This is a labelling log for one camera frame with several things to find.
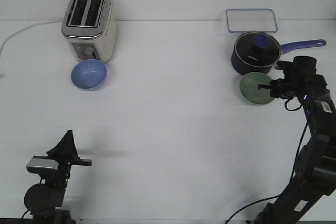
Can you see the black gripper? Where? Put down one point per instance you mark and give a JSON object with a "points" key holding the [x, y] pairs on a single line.
{"points": [[299, 79], [65, 153]]}

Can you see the green bowl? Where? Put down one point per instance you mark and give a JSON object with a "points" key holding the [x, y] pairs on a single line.
{"points": [[249, 88]]}

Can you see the blue bowl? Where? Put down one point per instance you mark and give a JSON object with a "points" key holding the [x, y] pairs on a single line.
{"points": [[89, 75]]}

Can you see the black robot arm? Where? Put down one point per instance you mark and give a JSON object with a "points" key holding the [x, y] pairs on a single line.
{"points": [[315, 164], [44, 200]]}

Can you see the glass pot lid blue knob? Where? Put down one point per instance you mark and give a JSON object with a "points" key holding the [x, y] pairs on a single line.
{"points": [[257, 49]]}

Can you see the clear container blue-rimmed lid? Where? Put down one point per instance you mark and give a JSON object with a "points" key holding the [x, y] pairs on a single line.
{"points": [[240, 20]]}

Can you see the silver two-slot toaster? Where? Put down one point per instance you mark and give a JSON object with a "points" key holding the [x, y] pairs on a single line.
{"points": [[90, 28]]}

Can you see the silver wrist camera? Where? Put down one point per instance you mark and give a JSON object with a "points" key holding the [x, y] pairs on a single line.
{"points": [[36, 164]]}

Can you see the blue saucepan with handle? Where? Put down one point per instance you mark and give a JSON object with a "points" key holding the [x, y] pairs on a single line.
{"points": [[243, 68]]}

